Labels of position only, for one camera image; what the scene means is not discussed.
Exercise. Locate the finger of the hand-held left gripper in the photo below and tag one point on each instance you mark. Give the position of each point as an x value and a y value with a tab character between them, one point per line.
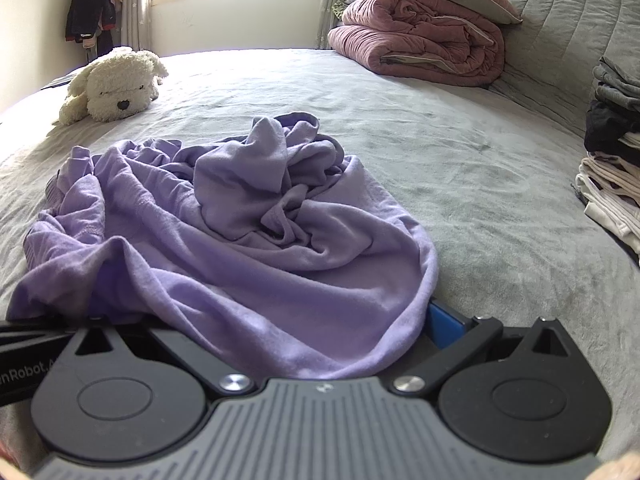
40	327

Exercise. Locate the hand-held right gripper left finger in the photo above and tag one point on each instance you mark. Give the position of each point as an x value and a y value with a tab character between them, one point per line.
190	355

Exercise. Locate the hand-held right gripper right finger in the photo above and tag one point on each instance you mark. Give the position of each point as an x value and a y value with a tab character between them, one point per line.
446	325

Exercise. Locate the purple pants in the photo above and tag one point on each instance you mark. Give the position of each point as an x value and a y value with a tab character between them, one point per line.
250	260

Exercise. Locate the stack of folded clothes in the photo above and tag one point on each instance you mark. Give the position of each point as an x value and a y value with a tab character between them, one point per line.
612	175

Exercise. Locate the grey bed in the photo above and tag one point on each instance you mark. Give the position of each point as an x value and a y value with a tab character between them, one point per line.
475	170

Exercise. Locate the white plush dog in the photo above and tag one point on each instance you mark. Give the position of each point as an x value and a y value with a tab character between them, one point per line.
115	85

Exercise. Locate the pink folded quilt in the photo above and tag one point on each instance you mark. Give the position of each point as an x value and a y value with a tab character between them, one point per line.
425	35

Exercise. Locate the dark hanging jacket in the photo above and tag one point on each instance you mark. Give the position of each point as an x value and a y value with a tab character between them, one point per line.
90	5

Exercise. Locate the green floral cloth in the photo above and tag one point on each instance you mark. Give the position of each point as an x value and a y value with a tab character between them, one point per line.
339	10

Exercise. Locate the grey quilted headboard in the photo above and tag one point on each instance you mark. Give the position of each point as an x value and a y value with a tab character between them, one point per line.
575	10

